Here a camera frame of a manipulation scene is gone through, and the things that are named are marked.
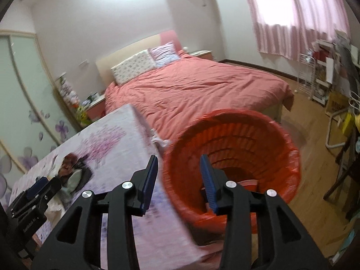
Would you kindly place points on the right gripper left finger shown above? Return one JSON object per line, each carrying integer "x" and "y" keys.
{"x": 75, "y": 241}

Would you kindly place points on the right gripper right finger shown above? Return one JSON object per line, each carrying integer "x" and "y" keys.
{"x": 262, "y": 232}

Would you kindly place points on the brown striped cloth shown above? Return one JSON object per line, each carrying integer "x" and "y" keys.
{"x": 72, "y": 162}

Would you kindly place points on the green sock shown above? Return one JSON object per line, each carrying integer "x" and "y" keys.
{"x": 70, "y": 186}

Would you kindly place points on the orange laundry basket bin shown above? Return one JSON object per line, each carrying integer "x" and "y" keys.
{"x": 246, "y": 145}

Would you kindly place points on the floral purple table sheet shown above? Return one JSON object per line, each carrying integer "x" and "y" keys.
{"x": 116, "y": 146}

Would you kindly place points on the floral sliding wardrobe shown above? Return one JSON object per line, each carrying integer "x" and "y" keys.
{"x": 34, "y": 120}

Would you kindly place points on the pink left nightstand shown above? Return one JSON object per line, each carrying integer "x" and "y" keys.
{"x": 97, "y": 109}

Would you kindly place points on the pink bed with duvet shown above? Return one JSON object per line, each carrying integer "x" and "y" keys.
{"x": 173, "y": 96}

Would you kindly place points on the plush toy tower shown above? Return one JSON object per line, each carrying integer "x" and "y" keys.
{"x": 72, "y": 100}

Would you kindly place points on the beige pink headboard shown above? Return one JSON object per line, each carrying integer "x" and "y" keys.
{"x": 105, "y": 64}

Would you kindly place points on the floral white pillow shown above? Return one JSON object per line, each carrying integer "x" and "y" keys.
{"x": 132, "y": 67}

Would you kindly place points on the right nightstand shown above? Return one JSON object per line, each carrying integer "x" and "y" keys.
{"x": 203, "y": 54}

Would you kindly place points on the striped pink pillow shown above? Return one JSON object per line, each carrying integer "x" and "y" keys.
{"x": 164, "y": 54}

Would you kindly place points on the pink curtain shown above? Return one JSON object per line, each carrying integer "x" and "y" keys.
{"x": 288, "y": 27}

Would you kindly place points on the white wire rack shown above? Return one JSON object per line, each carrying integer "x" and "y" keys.
{"x": 316, "y": 70}

